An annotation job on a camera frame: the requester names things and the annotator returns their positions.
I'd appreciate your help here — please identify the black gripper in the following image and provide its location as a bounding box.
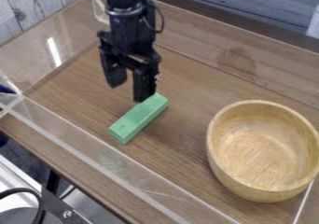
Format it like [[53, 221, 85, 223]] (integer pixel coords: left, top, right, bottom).
[[98, 3, 162, 103]]

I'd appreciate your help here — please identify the green rectangular block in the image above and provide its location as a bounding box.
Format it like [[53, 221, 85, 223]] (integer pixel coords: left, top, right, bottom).
[[109, 93, 170, 144]]

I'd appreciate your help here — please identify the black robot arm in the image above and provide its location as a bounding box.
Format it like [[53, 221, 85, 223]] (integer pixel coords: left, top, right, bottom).
[[98, 0, 165, 103]]

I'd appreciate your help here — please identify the brown wooden bowl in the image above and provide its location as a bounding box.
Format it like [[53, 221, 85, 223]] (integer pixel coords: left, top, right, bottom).
[[206, 100, 319, 203]]

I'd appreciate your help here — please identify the clear acrylic table fence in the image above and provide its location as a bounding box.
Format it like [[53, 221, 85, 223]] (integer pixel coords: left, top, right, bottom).
[[0, 0, 319, 224]]

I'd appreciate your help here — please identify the black metal table leg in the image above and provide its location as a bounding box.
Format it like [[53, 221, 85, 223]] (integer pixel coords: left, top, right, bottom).
[[47, 171, 62, 194]]

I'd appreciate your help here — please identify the clear acrylic corner bracket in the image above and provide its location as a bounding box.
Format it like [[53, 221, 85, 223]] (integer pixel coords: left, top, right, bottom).
[[91, 0, 110, 25]]

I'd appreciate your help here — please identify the black metal bracket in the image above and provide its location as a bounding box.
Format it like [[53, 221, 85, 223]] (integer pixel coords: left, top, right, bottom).
[[37, 189, 94, 224]]

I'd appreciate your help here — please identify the black cable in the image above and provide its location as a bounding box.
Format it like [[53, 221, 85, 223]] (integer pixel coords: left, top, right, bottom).
[[0, 188, 47, 224]]

